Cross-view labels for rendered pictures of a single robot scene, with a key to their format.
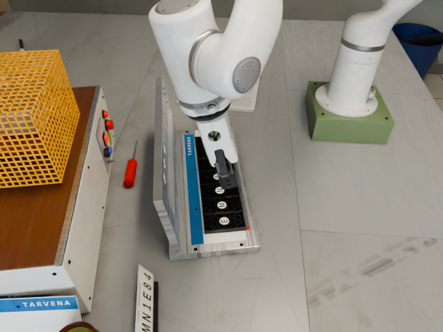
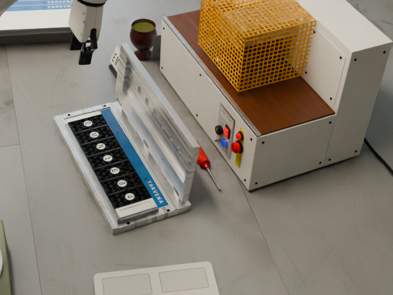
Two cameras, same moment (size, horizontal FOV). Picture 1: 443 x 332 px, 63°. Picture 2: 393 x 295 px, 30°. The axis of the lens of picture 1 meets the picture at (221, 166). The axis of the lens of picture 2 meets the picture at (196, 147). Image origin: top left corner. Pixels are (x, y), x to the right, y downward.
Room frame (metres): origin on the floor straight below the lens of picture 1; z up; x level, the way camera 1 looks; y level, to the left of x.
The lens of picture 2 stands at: (2.01, -0.31, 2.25)
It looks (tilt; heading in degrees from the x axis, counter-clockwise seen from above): 43 degrees down; 157
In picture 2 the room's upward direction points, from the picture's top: 5 degrees clockwise
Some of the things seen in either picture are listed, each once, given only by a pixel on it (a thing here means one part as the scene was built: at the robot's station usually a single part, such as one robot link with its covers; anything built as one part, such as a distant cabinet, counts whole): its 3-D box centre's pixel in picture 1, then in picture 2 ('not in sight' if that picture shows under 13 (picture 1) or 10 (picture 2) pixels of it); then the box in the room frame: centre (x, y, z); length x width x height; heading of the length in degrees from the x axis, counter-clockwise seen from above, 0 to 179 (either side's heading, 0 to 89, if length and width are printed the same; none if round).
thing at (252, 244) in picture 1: (206, 181); (118, 159); (0.67, 0.04, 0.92); 0.44 x 0.21 x 0.04; 7
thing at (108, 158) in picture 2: (217, 178); (107, 160); (0.67, 0.01, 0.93); 0.10 x 0.05 x 0.01; 96
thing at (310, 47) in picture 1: (343, 54); not in sight; (1.43, -0.52, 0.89); 0.62 x 0.52 x 0.03; 176
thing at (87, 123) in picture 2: (224, 222); (88, 124); (0.52, -0.01, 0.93); 0.10 x 0.05 x 0.01; 96
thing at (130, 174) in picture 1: (132, 161); (206, 165); (0.75, 0.25, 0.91); 0.18 x 0.03 x 0.03; 2
